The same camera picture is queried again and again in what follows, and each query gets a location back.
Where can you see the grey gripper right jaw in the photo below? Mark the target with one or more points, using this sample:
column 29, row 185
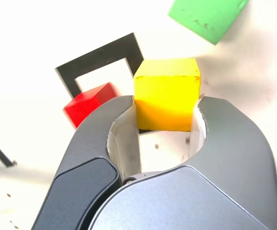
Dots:
column 200, row 191

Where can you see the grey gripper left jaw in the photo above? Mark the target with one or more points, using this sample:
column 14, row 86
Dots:
column 85, row 155

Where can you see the red cube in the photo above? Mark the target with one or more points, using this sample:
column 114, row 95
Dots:
column 85, row 105

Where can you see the yellow cube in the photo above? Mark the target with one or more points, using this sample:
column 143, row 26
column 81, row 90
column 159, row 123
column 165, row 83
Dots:
column 164, row 100

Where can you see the green cube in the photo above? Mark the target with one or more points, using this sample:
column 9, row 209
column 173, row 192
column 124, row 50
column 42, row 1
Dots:
column 205, row 16

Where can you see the black tape square outline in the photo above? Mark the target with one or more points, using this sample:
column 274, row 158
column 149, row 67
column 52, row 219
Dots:
column 100, row 52

